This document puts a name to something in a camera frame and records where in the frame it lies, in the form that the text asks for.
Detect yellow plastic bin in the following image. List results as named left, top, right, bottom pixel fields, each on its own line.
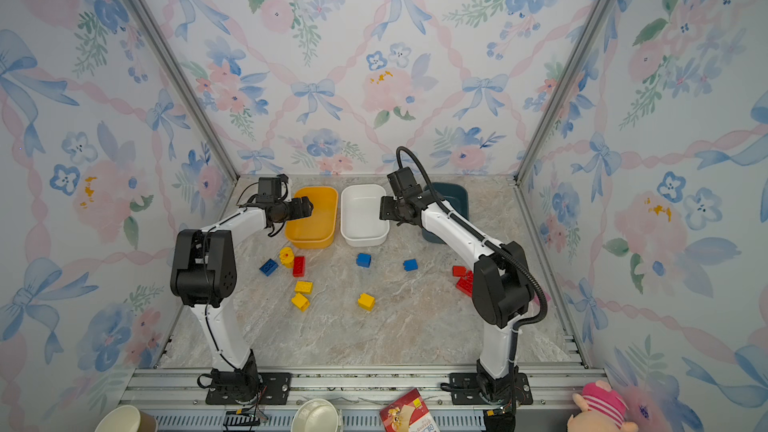
left=285, top=186, right=339, bottom=250

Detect yellow round lego piece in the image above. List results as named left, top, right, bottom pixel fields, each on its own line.
left=279, top=247, right=295, bottom=269

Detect white plastic bin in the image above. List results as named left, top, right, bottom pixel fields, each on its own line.
left=340, top=184, right=390, bottom=248

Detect dark teal plastic bin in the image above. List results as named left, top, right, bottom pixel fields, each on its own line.
left=433, top=182, right=469, bottom=219

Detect blue lego brick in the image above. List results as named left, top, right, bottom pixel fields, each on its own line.
left=259, top=259, right=279, bottom=277
left=356, top=253, right=372, bottom=268
left=403, top=259, right=418, bottom=271

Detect small red lego brick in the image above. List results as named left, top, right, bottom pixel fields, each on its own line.
left=452, top=266, right=468, bottom=277

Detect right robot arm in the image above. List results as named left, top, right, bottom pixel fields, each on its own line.
left=380, top=185, right=548, bottom=404

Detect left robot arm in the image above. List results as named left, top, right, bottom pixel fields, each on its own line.
left=170, top=197, right=313, bottom=405

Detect red lego brick left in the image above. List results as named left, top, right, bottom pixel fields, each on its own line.
left=292, top=256, right=306, bottom=278

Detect yellow lego brick upper left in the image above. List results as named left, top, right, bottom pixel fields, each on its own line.
left=294, top=281, right=313, bottom=295

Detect yellow lego brick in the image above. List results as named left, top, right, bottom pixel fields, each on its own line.
left=291, top=293, right=310, bottom=312
left=294, top=281, right=313, bottom=295
left=357, top=293, right=376, bottom=312

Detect yellow lego brick lower left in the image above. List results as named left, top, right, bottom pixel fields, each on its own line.
left=291, top=293, right=310, bottom=312

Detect long red lego brick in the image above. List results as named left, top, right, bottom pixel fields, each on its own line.
left=456, top=273, right=474, bottom=297

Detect yellow lego brick centre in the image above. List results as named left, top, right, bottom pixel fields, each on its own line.
left=357, top=293, right=376, bottom=312

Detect red snack box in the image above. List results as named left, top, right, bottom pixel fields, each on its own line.
left=379, top=388, right=440, bottom=432

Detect white paper cup centre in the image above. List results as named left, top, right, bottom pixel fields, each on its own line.
left=290, top=399, right=343, bottom=432

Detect paper cup left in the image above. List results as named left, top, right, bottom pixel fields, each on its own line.
left=95, top=405, right=158, bottom=432

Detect pink plush toy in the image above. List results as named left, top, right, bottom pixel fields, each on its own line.
left=566, top=380, right=639, bottom=432

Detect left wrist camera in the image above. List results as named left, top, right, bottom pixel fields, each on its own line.
left=254, top=174, right=289, bottom=205

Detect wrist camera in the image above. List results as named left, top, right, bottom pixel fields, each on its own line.
left=254, top=174, right=289, bottom=205
left=387, top=167, right=422, bottom=200

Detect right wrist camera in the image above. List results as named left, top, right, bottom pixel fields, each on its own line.
left=387, top=167, right=422, bottom=200

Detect black corrugated cable right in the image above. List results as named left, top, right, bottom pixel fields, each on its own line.
left=395, top=145, right=549, bottom=330

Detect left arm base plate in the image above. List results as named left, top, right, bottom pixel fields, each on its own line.
left=198, top=369, right=292, bottom=406

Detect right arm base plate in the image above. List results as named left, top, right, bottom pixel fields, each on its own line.
left=440, top=369, right=533, bottom=407

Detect aluminium rail frame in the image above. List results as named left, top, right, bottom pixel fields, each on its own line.
left=120, top=362, right=606, bottom=431

